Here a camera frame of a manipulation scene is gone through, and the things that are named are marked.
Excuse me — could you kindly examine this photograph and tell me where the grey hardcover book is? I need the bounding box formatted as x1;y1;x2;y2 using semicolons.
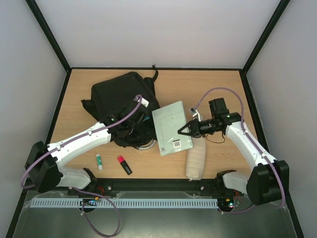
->
152;101;194;156

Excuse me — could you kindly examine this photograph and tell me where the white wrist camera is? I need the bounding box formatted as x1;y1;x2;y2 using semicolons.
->
190;108;201;121
134;97;149;108

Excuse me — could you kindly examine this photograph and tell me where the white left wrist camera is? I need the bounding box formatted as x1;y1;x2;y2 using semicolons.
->
134;97;149;108

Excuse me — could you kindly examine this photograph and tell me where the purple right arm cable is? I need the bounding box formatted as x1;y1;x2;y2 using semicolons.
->
190;87;285;214

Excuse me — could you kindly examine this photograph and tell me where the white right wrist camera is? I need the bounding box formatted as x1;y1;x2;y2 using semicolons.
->
190;108;201;121

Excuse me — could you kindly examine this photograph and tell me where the beige fabric pencil case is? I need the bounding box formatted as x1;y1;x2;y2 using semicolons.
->
186;137;206;181

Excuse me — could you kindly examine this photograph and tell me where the green white glue stick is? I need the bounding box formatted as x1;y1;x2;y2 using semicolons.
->
96;154;103;170

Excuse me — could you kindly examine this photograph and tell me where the black enclosure frame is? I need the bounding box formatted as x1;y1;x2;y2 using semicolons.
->
4;0;305;238

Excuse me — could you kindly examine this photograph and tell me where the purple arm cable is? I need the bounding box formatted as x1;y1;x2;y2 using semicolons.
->
19;94;122;236
190;87;285;214

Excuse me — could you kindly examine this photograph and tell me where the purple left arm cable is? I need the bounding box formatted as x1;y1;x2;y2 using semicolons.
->
19;94;122;236

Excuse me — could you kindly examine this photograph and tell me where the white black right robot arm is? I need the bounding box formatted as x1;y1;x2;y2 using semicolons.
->
177;98;289;205

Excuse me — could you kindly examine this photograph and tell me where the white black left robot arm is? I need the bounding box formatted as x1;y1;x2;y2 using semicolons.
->
20;102;149;193

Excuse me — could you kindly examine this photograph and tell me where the pink black highlighter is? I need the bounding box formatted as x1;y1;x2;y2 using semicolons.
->
117;156;132;175

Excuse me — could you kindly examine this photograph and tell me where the black student backpack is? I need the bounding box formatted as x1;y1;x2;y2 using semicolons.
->
81;71;160;150

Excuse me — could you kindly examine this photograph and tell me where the light blue cable duct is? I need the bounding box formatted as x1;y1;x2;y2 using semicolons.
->
30;198;218;209

